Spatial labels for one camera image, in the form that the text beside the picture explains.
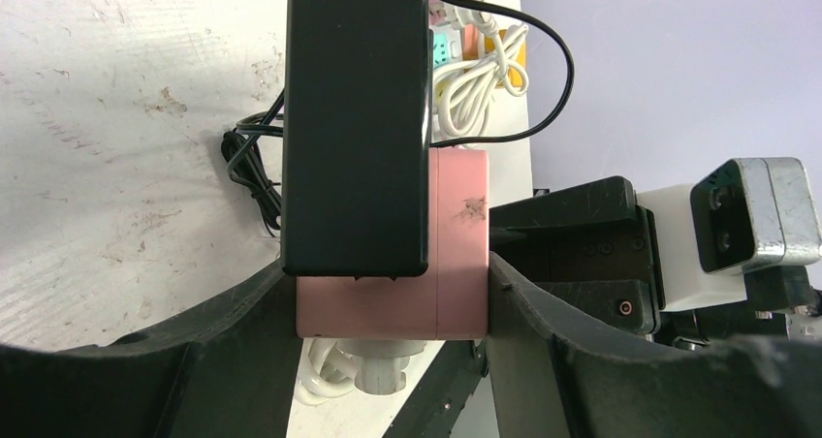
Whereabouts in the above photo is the yellow cube plug adapter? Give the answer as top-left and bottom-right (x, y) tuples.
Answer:
(478, 24), (530, 97)

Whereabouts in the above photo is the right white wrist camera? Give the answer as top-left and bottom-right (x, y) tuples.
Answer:
(637, 157), (821, 313)

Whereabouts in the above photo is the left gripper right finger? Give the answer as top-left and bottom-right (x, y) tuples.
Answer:
(487, 255), (821, 437)

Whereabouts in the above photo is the white multi-socket power strip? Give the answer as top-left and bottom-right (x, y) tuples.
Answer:
(428, 0), (462, 141)

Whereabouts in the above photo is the pink cube socket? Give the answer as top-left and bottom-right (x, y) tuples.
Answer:
(296, 148), (490, 340)

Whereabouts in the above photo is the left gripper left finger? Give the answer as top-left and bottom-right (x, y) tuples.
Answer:
(1, 264), (302, 437)

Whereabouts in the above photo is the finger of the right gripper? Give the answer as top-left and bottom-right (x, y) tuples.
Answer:
(383, 341), (489, 438)

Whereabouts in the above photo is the black adapter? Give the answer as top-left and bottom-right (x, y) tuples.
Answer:
(220, 0), (577, 280)

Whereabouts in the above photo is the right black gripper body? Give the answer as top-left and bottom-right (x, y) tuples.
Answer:
(490, 176), (663, 335)

